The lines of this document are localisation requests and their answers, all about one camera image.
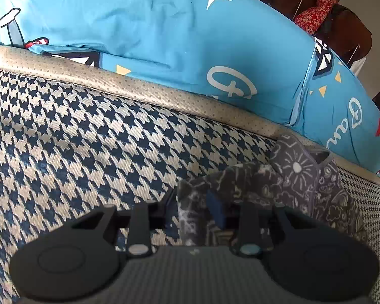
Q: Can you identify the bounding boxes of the grey patterned fleece garment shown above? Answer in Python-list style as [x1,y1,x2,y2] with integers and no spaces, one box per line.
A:
[177,134,368,246]

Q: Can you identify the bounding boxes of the houndstooth sofa cushion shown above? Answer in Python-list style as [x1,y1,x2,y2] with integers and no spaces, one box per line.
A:
[0,46,380,303]

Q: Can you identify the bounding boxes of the white tablecloth table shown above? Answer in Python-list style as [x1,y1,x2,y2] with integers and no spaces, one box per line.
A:
[350,56,367,77]

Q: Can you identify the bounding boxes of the blue cartoon print pillow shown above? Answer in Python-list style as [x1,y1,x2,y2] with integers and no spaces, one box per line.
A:
[0,0,380,176]

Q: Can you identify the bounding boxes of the red floral cloth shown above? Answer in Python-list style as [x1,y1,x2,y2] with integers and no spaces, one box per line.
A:
[294,0,337,35]

